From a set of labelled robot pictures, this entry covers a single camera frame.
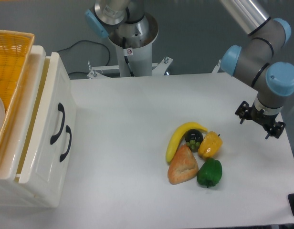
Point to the white drawer cabinet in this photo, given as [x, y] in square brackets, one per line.
[17, 135]

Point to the yellow wicker basket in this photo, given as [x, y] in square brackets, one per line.
[15, 48]

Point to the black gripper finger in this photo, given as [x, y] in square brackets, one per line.
[274, 129]
[243, 112]

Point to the white table bracket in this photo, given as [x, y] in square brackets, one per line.
[217, 67]

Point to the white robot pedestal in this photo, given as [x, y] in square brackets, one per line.
[133, 46]

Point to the yellow banana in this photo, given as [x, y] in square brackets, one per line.
[177, 137]

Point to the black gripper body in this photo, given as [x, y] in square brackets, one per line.
[261, 118]

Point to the triangular bread loaf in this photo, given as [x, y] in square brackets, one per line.
[183, 166]

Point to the green bell pepper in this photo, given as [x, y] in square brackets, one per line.
[210, 173]

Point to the yellow bell pepper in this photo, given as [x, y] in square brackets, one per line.
[210, 145]

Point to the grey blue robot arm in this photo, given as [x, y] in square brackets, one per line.
[274, 82]

